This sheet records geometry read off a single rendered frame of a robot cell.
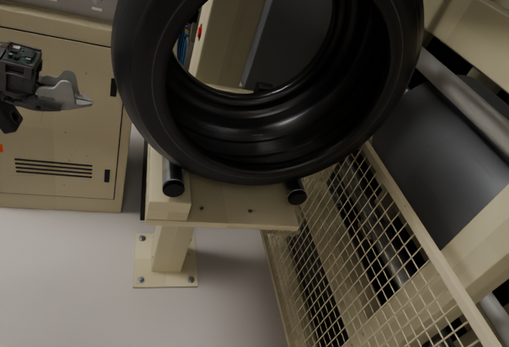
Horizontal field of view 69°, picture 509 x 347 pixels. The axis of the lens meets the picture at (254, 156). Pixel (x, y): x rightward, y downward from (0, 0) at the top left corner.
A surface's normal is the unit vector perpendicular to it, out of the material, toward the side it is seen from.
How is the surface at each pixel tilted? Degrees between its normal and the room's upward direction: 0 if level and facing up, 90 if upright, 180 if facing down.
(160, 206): 90
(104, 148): 90
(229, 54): 90
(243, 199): 0
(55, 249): 0
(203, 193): 0
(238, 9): 90
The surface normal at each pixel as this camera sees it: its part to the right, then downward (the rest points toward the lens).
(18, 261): 0.29, -0.74
